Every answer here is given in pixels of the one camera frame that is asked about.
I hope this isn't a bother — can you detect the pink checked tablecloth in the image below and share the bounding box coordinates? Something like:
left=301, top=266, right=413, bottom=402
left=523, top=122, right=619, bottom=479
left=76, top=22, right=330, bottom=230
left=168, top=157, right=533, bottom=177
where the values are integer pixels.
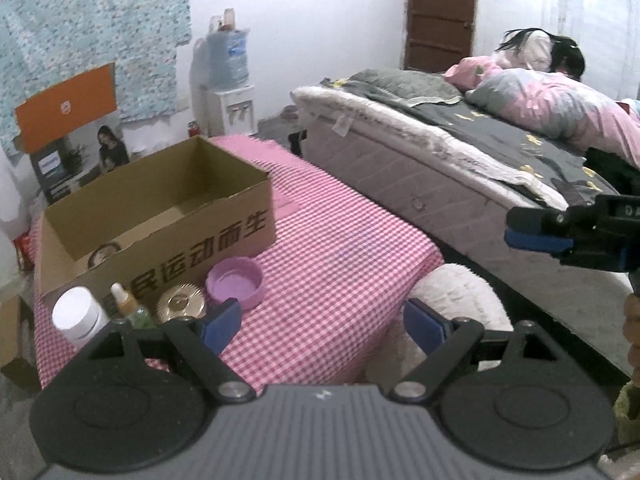
left=30, top=135, right=446, bottom=396

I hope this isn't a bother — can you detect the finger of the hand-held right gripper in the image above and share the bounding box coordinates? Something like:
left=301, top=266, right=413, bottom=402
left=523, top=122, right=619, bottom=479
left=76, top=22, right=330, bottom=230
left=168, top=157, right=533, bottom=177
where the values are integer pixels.
left=506, top=205, right=557, bottom=234
left=504, top=229, right=576, bottom=262

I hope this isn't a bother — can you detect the orange appliance carton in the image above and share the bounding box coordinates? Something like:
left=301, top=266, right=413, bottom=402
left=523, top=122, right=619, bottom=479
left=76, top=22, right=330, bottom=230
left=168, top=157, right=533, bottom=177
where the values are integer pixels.
left=14, top=63, right=132, bottom=206

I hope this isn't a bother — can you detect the red packet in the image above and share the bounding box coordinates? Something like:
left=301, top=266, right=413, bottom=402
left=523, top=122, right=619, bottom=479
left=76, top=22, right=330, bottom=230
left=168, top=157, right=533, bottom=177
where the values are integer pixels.
left=14, top=234, right=36, bottom=273

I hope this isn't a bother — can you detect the brown cardboard box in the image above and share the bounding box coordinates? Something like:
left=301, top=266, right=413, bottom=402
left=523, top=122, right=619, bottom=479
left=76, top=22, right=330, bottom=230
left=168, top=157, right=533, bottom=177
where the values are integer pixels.
left=34, top=135, right=277, bottom=311

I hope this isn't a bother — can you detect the green dropper bottle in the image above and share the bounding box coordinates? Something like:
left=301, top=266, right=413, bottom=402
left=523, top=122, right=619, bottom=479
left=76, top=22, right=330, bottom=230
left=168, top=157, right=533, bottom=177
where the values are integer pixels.
left=110, top=282, right=157, bottom=331

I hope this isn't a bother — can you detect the white fuzzy stool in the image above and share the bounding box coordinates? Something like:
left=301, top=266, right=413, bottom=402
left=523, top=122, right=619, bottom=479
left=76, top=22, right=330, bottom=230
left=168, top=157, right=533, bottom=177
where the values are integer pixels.
left=365, top=262, right=516, bottom=386

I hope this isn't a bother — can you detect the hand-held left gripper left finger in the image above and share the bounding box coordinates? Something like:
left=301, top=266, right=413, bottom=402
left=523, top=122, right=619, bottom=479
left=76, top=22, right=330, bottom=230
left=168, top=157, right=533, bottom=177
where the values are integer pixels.
left=75, top=299, right=257, bottom=405

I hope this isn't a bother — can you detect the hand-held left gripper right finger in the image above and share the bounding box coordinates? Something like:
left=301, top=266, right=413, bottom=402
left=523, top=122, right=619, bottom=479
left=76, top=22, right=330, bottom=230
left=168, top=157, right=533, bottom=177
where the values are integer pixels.
left=389, top=298, right=568, bottom=405

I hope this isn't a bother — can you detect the floral wall cloth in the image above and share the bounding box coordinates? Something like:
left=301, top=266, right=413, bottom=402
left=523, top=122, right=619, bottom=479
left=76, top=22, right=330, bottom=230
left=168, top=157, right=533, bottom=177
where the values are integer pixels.
left=0, top=0, right=193, bottom=158

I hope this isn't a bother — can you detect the person's right hand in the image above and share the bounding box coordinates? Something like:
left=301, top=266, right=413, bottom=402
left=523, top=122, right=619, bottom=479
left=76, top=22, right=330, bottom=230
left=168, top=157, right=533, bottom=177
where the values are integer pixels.
left=622, top=293, right=640, bottom=349

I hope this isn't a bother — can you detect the small cardboard carton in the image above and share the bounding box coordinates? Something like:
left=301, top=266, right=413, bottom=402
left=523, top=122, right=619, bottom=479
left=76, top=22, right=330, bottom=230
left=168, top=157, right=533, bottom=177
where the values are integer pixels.
left=0, top=294, right=43, bottom=393

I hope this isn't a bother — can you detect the brown wooden door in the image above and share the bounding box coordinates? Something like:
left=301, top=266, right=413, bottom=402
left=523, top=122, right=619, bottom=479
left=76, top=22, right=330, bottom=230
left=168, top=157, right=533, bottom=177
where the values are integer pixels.
left=404, top=0, right=481, bottom=73

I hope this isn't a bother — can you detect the gold lidded jar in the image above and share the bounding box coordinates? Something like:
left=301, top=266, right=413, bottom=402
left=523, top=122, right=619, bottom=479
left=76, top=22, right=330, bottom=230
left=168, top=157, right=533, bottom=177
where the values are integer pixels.
left=156, top=285, right=207, bottom=326

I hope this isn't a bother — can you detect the purple plastic lid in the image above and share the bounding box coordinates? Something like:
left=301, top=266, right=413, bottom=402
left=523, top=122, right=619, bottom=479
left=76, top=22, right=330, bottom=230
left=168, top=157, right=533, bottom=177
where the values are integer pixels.
left=206, top=257, right=264, bottom=310

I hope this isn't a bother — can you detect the grey blanket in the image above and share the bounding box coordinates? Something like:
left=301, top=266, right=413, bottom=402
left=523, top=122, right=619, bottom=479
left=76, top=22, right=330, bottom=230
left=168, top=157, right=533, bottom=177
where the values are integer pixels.
left=345, top=67, right=621, bottom=206

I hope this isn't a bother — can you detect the pink grey pillow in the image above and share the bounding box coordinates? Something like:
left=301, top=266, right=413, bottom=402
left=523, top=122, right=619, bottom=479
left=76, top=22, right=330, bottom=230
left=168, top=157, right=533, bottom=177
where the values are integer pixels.
left=444, top=55, right=640, bottom=167

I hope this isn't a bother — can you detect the white plastic bottle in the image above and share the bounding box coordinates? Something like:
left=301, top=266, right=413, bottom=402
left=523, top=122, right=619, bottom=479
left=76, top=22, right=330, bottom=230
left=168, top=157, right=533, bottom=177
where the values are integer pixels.
left=51, top=286, right=112, bottom=348

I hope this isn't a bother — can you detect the white fuzzy mattress pad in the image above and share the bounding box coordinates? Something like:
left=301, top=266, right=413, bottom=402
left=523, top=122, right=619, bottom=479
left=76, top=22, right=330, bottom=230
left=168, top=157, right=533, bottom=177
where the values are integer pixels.
left=291, top=84, right=569, bottom=211

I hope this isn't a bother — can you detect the bed with grey blanket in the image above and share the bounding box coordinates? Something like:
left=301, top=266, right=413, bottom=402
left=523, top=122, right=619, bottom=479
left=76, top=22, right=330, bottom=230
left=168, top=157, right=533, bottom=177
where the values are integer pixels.
left=292, top=85, right=636, bottom=376

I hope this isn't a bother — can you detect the white water dispenser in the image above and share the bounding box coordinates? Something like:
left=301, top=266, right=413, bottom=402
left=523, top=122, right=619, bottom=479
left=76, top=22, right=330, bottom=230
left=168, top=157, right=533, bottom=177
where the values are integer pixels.
left=200, top=85, right=257, bottom=137

